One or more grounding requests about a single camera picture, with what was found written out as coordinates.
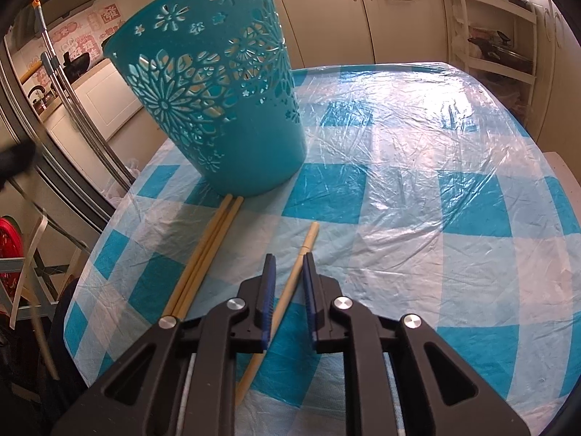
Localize pale wooden chopstick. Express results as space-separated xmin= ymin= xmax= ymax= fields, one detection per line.
xmin=175 ymin=196 xmax=244 ymax=323
xmin=161 ymin=194 xmax=233 ymax=319
xmin=233 ymin=222 xmax=321 ymax=407

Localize cream lower kitchen cabinets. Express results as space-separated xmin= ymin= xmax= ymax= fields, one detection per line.
xmin=268 ymin=0 xmax=450 ymax=71

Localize white storage trolley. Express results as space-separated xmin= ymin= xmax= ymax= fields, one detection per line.
xmin=442 ymin=0 xmax=539 ymax=87

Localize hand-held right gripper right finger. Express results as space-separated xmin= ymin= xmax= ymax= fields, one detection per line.
xmin=303 ymin=251 xmax=532 ymax=436

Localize blue white checked tablecloth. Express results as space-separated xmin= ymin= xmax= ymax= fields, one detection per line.
xmin=64 ymin=61 xmax=581 ymax=436

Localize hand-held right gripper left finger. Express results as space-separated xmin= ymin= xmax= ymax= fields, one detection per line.
xmin=50 ymin=254 xmax=277 ymax=436

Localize black frying pan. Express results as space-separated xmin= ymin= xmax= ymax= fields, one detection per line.
xmin=467 ymin=31 xmax=534 ymax=73

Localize dark stovetop kettle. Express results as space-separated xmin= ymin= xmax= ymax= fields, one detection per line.
xmin=27 ymin=85 xmax=48 ymax=112

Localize cream cabinet with drawers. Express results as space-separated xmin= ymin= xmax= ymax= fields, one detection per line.
xmin=531 ymin=0 xmax=581 ymax=146

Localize metal mop pole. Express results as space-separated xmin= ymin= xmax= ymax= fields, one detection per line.
xmin=34 ymin=2 xmax=134 ymax=191

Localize metal sliding door frame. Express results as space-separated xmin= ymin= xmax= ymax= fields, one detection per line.
xmin=0 ymin=32 xmax=114 ymax=237

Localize teal perforated plastic basket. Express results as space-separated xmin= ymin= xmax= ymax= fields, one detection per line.
xmin=102 ymin=0 xmax=306 ymax=198

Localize black wok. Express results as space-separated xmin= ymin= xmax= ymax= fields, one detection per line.
xmin=61 ymin=51 xmax=92 ymax=80

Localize red round plastic item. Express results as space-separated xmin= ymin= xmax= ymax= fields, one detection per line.
xmin=0 ymin=217 xmax=23 ymax=300

